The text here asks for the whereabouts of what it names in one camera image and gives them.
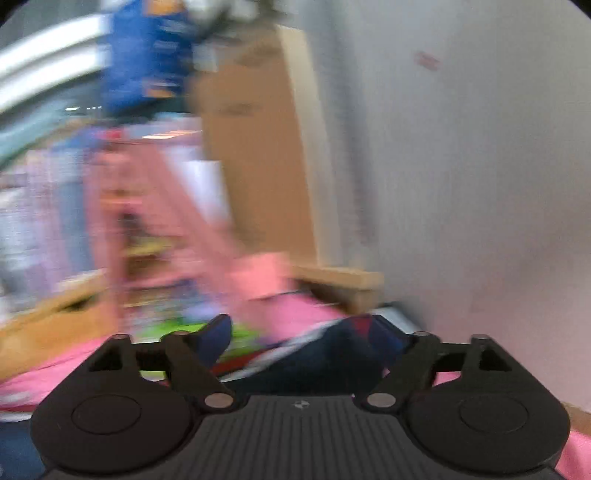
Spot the pink triangular toy house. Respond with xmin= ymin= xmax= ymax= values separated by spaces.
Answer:
xmin=86 ymin=136 xmax=292 ymax=342

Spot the pink bunny pattern blanket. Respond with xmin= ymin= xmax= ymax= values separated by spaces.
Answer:
xmin=0 ymin=294 xmax=591 ymax=480

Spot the blue cardboard box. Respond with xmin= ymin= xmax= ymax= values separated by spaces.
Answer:
xmin=101 ymin=1 xmax=195 ymax=115

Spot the white and navy jacket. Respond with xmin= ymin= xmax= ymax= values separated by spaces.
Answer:
xmin=1 ymin=316 xmax=386 ymax=479

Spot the brown cardboard box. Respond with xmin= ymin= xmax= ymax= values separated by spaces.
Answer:
xmin=192 ymin=25 xmax=342 ymax=265

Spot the row of books right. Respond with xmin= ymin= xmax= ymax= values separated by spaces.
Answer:
xmin=1 ymin=127 xmax=103 ymax=314

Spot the wooden drawer organizer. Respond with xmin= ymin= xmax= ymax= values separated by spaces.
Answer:
xmin=1 ymin=270 xmax=119 ymax=381

